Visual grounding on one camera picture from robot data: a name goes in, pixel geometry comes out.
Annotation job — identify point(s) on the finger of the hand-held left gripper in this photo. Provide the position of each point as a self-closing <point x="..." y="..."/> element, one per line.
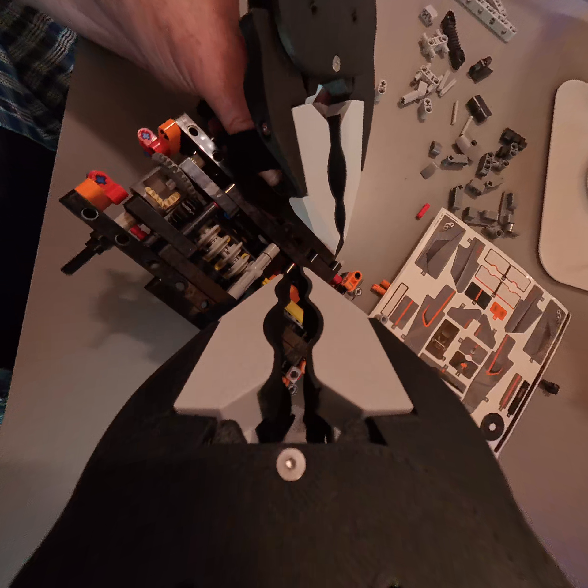
<point x="310" y="174"/>
<point x="354" y="138"/>

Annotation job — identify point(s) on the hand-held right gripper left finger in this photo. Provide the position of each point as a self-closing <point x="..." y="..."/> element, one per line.
<point x="220" y="367"/>

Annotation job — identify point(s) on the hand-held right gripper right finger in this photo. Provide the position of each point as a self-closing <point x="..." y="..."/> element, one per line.
<point x="363" y="367"/>

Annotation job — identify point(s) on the black orange lego car chassis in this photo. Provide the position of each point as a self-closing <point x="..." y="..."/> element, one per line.
<point x="183" y="220"/>

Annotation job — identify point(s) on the red lego pin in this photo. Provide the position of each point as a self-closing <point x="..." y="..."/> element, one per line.
<point x="422" y="210"/>

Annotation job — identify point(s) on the lego sticker sheet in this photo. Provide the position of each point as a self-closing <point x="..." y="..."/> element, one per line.
<point x="459" y="294"/>

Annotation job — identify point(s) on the pile of grey lego pieces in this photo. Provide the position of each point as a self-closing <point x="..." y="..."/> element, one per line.
<point x="487" y="163"/>

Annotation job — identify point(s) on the black lego gear rack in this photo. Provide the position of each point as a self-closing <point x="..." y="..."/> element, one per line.
<point x="452" y="39"/>

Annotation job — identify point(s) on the light grey lego beam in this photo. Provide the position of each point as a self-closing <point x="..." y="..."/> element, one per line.
<point x="491" y="20"/>
<point x="492" y="3"/>

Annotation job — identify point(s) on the black lego pin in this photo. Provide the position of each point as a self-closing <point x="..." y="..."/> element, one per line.
<point x="549" y="386"/>

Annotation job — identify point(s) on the person's left hand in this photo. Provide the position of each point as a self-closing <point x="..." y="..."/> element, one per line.
<point x="160" y="46"/>

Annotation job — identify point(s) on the dark trousers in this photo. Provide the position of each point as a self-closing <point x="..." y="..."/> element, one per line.
<point x="18" y="229"/>

